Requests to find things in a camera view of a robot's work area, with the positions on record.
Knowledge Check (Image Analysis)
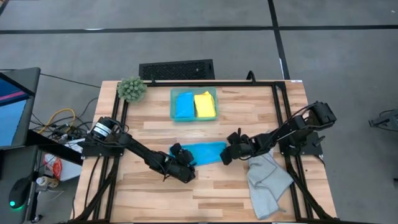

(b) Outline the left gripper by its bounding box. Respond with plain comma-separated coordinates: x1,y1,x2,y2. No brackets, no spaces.
170,142,197,166

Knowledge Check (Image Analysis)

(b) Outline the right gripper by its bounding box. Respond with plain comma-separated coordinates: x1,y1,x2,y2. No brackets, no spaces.
220,128,262,166

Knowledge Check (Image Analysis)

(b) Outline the blue microfiber towel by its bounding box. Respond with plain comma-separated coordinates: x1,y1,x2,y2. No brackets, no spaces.
169,141,228,166
174,91,196,121

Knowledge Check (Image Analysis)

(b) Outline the yellow microfiber towel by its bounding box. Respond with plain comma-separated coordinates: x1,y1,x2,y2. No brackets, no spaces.
193,91,217,118

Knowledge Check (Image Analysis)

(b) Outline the grey microfiber towel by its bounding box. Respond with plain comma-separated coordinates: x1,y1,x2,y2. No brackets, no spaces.
246,149,295,220

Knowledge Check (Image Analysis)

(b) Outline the green translucent plastic bin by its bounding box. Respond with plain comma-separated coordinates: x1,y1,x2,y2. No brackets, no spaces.
169,86,219,123

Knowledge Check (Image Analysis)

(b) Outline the potted green artificial plant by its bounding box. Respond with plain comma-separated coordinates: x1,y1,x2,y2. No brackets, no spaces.
116,76,148,104

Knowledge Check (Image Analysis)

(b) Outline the black perforated computer case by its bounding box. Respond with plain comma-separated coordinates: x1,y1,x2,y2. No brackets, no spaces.
138,58,216,81

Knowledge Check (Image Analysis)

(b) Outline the red white plastic bag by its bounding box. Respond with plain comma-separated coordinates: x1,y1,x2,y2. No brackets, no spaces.
43,153,63,181

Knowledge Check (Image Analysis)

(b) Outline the black desk beam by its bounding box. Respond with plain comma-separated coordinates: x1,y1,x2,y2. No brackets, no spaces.
24,129,84,166

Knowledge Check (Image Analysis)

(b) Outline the beige tape roll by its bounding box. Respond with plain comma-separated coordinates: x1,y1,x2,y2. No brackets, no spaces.
35,175,60,189

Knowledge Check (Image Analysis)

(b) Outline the black computer mouse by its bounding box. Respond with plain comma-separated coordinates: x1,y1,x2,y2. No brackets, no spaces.
8,177,32,210

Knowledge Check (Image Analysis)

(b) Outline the black computer monitor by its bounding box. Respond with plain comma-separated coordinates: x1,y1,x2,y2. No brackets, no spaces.
0,67,42,151

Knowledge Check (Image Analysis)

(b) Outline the grey side desk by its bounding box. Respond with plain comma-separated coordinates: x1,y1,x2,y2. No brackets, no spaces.
0,145,41,224

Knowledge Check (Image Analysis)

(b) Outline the black aluminium table frame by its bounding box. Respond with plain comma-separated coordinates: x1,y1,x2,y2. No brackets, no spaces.
71,80,340,224

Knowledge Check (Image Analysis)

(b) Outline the yellow cable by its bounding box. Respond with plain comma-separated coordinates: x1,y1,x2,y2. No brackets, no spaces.
37,108,77,135

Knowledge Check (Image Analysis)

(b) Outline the black cabled floor device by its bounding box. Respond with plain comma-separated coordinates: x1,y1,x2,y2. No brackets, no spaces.
368,108,398,133

